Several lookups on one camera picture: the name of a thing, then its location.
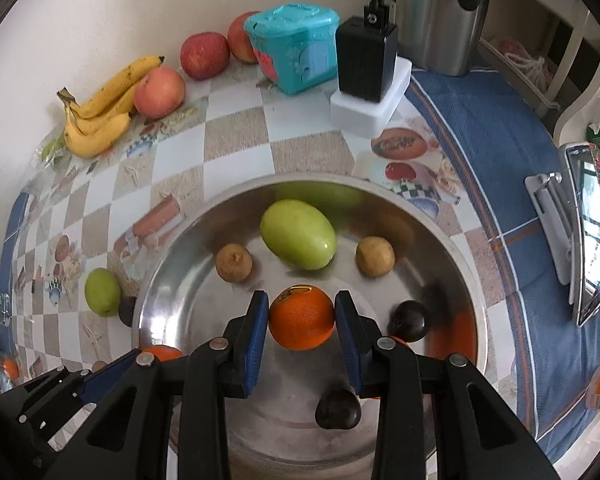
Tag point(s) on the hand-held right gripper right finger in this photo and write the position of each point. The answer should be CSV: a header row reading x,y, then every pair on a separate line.
x,y
347,345

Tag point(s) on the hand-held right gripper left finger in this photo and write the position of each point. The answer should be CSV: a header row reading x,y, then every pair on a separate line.
x,y
255,345

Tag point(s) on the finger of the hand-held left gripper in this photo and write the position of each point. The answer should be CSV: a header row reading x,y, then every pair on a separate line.
x,y
102,380

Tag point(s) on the orange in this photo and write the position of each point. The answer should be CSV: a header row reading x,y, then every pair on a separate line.
x,y
400,341
301,317
157,352

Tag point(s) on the dark purple plum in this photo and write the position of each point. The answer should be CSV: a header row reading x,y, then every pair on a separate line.
x,y
337,410
126,311
410,320

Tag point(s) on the stainless steel bowl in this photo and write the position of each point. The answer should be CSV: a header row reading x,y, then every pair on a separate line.
x,y
195,300

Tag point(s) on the brown kiwi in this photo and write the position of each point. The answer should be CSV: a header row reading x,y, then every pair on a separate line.
x,y
234,262
375,256

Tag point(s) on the green jujube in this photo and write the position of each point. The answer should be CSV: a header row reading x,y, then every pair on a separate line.
x,y
102,291
297,234

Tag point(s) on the clear plastic packet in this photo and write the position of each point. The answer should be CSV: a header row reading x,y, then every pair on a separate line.
x,y
7,367

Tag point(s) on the clear bag of green fruit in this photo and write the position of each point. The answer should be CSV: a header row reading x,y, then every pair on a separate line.
x,y
52,150

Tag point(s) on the metal phone stand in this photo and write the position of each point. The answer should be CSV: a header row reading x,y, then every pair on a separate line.
x,y
550,220

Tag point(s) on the yellow banana bunch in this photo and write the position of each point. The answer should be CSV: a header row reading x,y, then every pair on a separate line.
x,y
97,125

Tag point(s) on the smartphone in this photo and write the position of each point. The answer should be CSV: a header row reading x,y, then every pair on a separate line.
x,y
587,235

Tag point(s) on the pale pink apple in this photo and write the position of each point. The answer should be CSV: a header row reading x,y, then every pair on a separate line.
x,y
160,92

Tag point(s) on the red apple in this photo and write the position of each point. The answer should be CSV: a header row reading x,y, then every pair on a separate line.
x,y
240,37
205,55

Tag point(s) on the teal plastic box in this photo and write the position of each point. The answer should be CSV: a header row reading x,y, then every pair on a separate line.
x,y
295,47

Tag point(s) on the green carton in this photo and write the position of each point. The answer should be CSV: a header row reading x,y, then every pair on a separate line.
x,y
597,145

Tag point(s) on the white mesh bag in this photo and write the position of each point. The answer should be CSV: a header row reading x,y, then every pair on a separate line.
x,y
525,67

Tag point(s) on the stainless steel thermos kettle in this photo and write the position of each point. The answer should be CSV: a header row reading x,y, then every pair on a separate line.
x,y
430,20

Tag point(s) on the white wooden chair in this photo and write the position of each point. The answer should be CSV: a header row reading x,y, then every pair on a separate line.
x,y
580,60

